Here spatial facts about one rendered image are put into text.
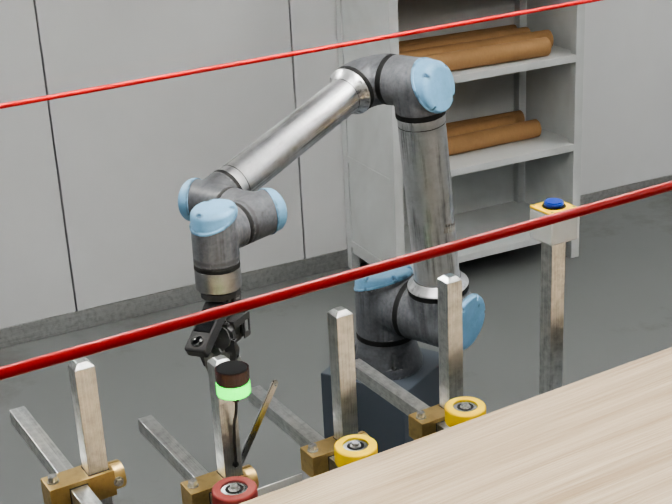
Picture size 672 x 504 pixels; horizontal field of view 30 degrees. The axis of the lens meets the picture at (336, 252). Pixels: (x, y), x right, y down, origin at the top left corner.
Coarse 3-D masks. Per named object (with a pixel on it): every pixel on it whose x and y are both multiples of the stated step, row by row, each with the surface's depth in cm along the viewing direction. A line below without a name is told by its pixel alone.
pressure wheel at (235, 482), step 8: (224, 480) 221; (232, 480) 221; (240, 480) 221; (248, 480) 221; (216, 488) 219; (224, 488) 219; (232, 488) 218; (240, 488) 219; (248, 488) 219; (256, 488) 219; (216, 496) 217; (224, 496) 217; (232, 496) 216; (240, 496) 216; (248, 496) 216; (256, 496) 219
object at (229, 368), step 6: (222, 366) 218; (228, 366) 218; (234, 366) 218; (240, 366) 218; (246, 366) 218; (222, 372) 216; (228, 372) 216; (234, 372) 216; (240, 372) 216; (222, 402) 222; (234, 414) 221; (234, 420) 223; (234, 426) 224; (234, 432) 225; (234, 438) 225; (234, 444) 226; (234, 450) 226; (234, 456) 227; (234, 462) 228
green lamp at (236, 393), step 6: (216, 384) 218; (246, 384) 217; (216, 390) 219; (222, 390) 217; (228, 390) 216; (234, 390) 216; (240, 390) 217; (246, 390) 218; (222, 396) 217; (228, 396) 217; (234, 396) 217; (240, 396) 217; (246, 396) 218
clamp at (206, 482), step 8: (248, 464) 233; (216, 472) 231; (248, 472) 231; (200, 480) 229; (208, 480) 228; (216, 480) 228; (256, 480) 231; (184, 488) 227; (200, 488) 226; (208, 488) 226; (184, 496) 228; (192, 496) 225; (200, 496) 225; (208, 496) 226
